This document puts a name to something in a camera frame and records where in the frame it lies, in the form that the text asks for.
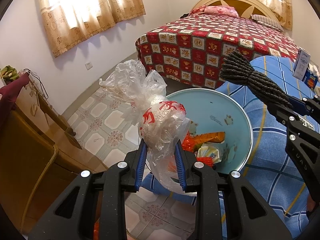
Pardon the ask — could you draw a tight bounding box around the red plastic bag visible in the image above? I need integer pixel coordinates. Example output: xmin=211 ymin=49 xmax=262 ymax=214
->
xmin=182 ymin=133 xmax=196 ymax=153
xmin=93 ymin=219 xmax=100 ymax=240

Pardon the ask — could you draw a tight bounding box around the long orange snack bag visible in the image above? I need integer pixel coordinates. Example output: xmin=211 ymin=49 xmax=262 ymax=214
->
xmin=191 ymin=132 xmax=225 ymax=144

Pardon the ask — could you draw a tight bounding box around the clear bag with red print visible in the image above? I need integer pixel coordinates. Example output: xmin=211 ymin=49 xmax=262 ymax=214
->
xmin=99 ymin=60 xmax=191 ymax=194

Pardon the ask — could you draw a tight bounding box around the black foam net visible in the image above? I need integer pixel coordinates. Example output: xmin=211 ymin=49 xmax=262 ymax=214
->
xmin=219 ymin=51 xmax=293 ymax=109

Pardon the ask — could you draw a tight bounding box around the red foam fruit net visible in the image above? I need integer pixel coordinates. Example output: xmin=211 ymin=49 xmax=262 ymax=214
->
xmin=196 ymin=157 xmax=214 ymax=168

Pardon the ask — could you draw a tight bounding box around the light blue trash bin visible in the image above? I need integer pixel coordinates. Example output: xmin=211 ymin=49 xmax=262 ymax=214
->
xmin=167 ymin=88 xmax=253 ymax=174

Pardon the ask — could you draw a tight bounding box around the blue Look milk carton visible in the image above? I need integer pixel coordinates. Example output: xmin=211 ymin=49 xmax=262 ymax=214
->
xmin=302 ymin=69 xmax=318 ymax=89

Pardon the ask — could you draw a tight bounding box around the red plastic bag on floor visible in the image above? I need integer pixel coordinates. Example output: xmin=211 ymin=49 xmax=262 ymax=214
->
xmin=93 ymin=219 xmax=100 ymax=240

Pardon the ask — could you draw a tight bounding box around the blue checked tablecloth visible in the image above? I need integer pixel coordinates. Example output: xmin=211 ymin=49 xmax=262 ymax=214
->
xmin=142 ymin=56 xmax=314 ymax=239

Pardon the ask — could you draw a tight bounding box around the tall white milk carton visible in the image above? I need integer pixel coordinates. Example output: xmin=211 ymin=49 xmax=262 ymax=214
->
xmin=293 ymin=47 xmax=311 ymax=80

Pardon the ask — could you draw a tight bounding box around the brown wooden desk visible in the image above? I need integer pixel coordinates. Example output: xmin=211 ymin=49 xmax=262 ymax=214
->
xmin=1 ymin=74 xmax=106 ymax=235

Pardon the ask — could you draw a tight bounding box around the striped pillow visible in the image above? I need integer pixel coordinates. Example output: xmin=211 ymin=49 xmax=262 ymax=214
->
xmin=251 ymin=14 xmax=284 ymax=33

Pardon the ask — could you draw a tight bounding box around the cream wooden headboard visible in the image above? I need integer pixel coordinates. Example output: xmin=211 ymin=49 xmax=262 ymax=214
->
xmin=192 ymin=0 xmax=278 ymax=21

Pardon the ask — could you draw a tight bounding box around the red patterned bedspread bed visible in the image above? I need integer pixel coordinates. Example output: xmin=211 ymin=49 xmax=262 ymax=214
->
xmin=136 ymin=14 xmax=298 ymax=89

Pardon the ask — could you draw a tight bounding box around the pink floral pillow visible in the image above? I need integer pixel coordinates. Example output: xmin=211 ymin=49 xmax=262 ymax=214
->
xmin=189 ymin=5 xmax=239 ymax=18

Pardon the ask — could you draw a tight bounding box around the green cloth on desk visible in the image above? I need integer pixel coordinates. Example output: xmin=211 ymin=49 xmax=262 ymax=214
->
xmin=1 ymin=65 xmax=20 ymax=84

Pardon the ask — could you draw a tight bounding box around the left window beige curtain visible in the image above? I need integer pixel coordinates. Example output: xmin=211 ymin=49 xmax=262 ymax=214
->
xmin=38 ymin=0 xmax=145 ymax=57

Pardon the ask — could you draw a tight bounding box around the wall power socket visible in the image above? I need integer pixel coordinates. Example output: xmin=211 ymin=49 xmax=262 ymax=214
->
xmin=85 ymin=62 xmax=93 ymax=70

